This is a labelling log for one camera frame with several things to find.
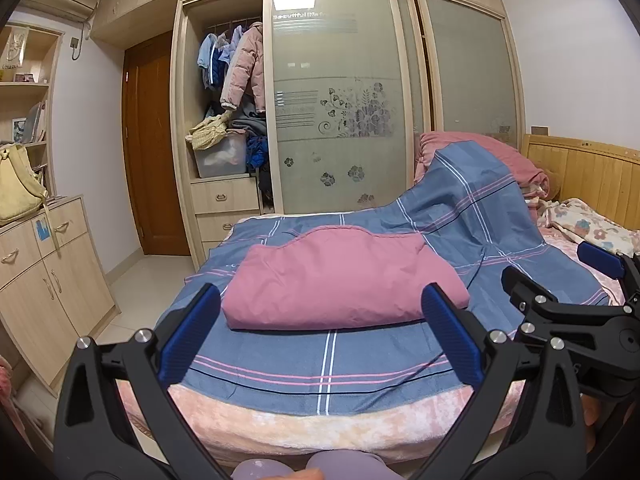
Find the person's right hand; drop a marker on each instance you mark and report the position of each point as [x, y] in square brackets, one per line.
[590, 412]

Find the light wood cabinet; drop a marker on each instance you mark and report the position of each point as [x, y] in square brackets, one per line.
[60, 285]

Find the frosted plain sliding door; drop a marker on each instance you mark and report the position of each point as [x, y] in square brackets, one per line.
[470, 70]

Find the grey clothes pile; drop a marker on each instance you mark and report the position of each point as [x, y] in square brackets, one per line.
[247, 117]

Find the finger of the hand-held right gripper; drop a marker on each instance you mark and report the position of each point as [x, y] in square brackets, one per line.
[600, 260]
[525, 285]

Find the floral pillow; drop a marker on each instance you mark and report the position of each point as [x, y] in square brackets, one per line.
[590, 225]

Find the blue plaid bed sheet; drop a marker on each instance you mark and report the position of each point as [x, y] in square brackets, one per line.
[325, 360]

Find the clear plastic storage box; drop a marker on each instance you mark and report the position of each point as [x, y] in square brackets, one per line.
[220, 157]

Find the white pink hooded jacket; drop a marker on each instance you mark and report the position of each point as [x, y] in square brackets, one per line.
[340, 280]

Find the wall socket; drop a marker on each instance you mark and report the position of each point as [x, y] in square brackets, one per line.
[540, 131]

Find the pink comforter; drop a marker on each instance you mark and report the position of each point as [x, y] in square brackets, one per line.
[480, 145]

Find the air conditioner plug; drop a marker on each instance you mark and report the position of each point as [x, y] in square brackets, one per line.
[76, 49]

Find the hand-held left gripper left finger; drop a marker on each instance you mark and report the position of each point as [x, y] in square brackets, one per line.
[190, 340]

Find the blue clothes pile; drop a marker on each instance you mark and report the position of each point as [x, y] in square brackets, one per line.
[257, 152]

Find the light wood bookshelf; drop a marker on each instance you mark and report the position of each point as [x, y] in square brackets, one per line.
[30, 90]

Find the lilac cloth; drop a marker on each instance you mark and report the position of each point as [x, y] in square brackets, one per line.
[260, 467]

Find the wooden headboard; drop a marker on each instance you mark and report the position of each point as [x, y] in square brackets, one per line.
[590, 175]

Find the black clothes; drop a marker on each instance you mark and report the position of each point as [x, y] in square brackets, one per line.
[265, 185]

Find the yellow crumpled cloth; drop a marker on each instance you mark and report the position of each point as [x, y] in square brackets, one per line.
[207, 132]

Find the yellow backpack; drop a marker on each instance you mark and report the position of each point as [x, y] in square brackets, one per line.
[17, 185]

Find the white air conditioner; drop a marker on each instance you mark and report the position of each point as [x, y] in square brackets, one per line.
[55, 2]

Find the frosted floral sliding door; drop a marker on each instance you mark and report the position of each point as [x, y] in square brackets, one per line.
[340, 60]

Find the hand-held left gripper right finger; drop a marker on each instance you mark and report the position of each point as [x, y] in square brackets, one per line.
[452, 340]

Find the small picture frame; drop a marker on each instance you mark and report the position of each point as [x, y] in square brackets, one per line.
[19, 130]

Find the blue hanging clothes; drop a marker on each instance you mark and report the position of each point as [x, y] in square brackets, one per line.
[210, 60]

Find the pink puffer jacket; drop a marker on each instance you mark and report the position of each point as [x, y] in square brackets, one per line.
[245, 70]

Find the brown wooden door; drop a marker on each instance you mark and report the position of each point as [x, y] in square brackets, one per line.
[160, 160]

